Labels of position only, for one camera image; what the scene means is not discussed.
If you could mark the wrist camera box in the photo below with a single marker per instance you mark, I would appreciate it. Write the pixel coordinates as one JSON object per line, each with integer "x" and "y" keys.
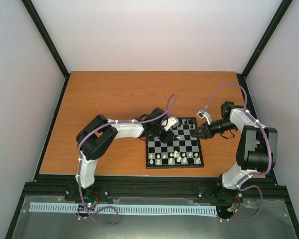
{"x": 171, "y": 122}
{"x": 203, "y": 115}

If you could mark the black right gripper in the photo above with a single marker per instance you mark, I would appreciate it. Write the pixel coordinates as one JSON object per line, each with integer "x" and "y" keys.
{"x": 210, "y": 134}

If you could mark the black aluminium frame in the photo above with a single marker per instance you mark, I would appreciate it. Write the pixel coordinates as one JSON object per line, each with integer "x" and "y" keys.
{"x": 140, "y": 186}

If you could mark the light blue slotted cable duct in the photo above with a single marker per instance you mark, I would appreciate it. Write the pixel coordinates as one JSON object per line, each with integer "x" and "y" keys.
{"x": 130, "y": 210}

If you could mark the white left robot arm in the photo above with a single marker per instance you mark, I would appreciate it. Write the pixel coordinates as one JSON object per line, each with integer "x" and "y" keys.
{"x": 96, "y": 137}

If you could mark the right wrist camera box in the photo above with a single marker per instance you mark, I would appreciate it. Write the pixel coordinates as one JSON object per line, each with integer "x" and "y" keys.
{"x": 203, "y": 115}

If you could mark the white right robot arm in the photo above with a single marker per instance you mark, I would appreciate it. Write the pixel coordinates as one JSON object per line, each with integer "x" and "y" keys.
{"x": 256, "y": 152}

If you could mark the black white chessboard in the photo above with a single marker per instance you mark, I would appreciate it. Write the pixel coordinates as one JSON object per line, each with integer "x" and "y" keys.
{"x": 184, "y": 144}

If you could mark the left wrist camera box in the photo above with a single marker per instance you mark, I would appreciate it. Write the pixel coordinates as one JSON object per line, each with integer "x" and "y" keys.
{"x": 171, "y": 122}

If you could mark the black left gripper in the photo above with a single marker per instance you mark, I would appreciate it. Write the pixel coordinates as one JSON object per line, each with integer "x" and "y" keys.
{"x": 170, "y": 134}

